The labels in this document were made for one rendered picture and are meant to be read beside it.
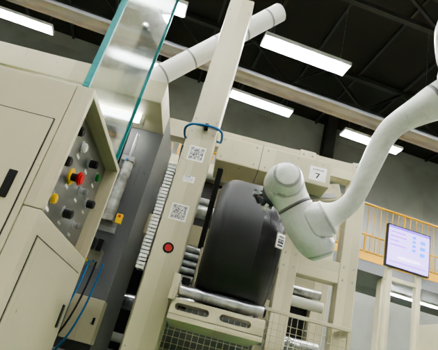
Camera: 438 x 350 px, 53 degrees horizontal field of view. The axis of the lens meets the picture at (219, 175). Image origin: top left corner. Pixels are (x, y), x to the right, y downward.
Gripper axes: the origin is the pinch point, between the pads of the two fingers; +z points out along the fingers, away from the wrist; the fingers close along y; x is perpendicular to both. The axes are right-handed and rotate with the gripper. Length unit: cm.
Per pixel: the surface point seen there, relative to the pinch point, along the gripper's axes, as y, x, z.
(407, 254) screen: -222, -78, 383
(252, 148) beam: 8, -43, 63
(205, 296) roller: 12.3, 36.5, 17.2
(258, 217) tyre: 0.7, 2.9, 10.9
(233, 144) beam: 19, -42, 63
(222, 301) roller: 5.4, 36.7, 17.2
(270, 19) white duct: 18, -135, 81
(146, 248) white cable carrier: 41, 25, 28
